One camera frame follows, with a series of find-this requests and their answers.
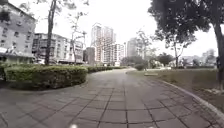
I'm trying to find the white mid-rise block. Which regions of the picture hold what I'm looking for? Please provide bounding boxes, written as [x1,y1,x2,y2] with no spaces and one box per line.
[113,42,127,66]

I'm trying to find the tall white high-rise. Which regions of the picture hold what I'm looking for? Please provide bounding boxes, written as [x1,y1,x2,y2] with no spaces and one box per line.
[90,22,116,66]

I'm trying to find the grey stone slab path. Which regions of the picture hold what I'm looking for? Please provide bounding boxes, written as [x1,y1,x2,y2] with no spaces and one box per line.
[0,68,224,128]

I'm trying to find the pale balconied building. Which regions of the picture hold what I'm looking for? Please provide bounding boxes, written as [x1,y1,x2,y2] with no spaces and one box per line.
[32,32,85,65]

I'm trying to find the small round tree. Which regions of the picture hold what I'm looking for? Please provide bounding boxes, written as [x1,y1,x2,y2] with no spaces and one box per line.
[157,52,175,67]

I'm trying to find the grey brick building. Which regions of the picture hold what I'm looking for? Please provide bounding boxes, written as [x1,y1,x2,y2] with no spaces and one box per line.
[0,0,37,64]

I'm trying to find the pale stone kerb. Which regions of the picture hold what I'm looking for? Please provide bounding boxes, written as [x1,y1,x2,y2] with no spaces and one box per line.
[155,77,224,127]

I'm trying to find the small dark bush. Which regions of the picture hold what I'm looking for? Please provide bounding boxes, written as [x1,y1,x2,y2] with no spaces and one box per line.
[133,63,146,72]

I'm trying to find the long low hedge row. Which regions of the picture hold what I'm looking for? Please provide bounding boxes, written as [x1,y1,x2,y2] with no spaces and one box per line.
[85,65,125,74]

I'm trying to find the big dark leafy tree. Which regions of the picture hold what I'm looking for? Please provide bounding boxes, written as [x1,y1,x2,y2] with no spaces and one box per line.
[148,0,224,92]

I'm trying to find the broad trimmed green hedge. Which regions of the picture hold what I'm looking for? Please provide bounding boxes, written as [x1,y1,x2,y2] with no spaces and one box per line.
[0,63,89,91]

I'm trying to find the tall straight-trunk tree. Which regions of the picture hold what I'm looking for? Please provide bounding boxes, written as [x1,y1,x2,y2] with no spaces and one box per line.
[35,0,91,66]

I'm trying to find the grey tower building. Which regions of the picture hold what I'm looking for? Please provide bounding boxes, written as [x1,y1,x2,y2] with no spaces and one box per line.
[126,37,148,60]

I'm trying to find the forked spreading tree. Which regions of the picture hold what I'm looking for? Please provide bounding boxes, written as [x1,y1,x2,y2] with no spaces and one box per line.
[153,29,198,70]

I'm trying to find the thin sparse tree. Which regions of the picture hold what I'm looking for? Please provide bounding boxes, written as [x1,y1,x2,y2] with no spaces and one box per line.
[67,11,88,65]

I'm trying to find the grass lawn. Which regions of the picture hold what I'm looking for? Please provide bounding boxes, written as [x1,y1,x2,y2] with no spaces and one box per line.
[127,67,224,113]

